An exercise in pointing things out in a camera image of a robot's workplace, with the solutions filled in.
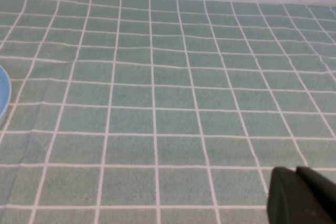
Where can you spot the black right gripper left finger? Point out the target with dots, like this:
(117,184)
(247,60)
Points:
(291,203)

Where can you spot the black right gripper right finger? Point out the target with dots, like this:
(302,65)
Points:
(320,184)

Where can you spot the light blue plate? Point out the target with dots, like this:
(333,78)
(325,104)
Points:
(4,95)

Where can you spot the green checked tablecloth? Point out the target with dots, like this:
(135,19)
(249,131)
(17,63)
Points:
(168,108)

